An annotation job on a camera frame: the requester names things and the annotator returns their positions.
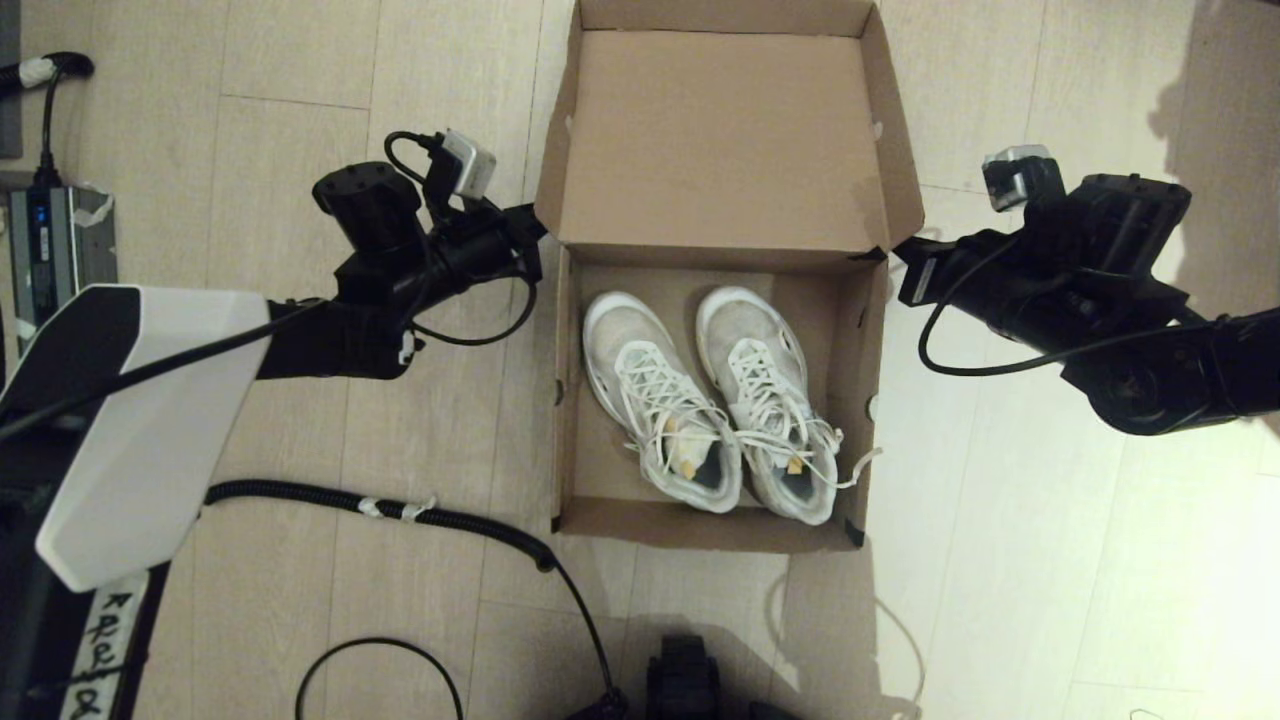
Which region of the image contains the white sneaker orange insole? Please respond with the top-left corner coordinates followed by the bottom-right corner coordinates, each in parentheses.
top-left (583, 290), bottom-right (744, 514)

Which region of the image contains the brown cardboard shoe box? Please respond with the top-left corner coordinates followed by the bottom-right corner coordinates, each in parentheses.
top-left (535, 0), bottom-right (926, 553)

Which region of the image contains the grey power supply box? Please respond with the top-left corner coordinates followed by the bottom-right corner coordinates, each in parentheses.
top-left (8, 185), bottom-right (119, 331)

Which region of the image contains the dark grey panel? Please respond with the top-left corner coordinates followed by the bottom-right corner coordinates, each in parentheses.
top-left (0, 0), bottom-right (23, 159)

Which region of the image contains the black robot torso part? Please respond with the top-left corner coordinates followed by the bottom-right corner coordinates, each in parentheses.
top-left (645, 632), bottom-right (723, 720)

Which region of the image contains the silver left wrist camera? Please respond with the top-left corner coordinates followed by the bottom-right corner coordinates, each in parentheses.
top-left (440, 130), bottom-right (498, 201)

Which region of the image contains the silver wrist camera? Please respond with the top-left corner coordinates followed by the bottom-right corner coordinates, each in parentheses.
top-left (440, 130), bottom-right (498, 201)
top-left (982, 145), bottom-right (1066, 213)

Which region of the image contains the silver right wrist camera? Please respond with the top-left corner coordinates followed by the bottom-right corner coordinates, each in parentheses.
top-left (982, 145), bottom-right (1066, 213)

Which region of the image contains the black corrugated cable conduit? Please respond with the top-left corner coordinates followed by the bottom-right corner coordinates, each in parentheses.
top-left (203, 480), bottom-right (629, 719)

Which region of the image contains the black power cable white tape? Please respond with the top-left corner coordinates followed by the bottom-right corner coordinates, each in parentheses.
top-left (0, 53), bottom-right (96, 189)

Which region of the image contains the thin black cable loop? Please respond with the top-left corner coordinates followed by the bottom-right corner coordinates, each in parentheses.
top-left (295, 637), bottom-right (467, 720)

